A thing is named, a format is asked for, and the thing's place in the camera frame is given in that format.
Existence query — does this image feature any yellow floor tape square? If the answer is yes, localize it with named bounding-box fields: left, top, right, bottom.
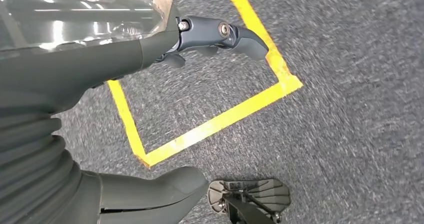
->
left=107, top=0, right=304, bottom=169

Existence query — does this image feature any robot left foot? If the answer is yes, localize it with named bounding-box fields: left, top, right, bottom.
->
left=207, top=178, right=292, bottom=224

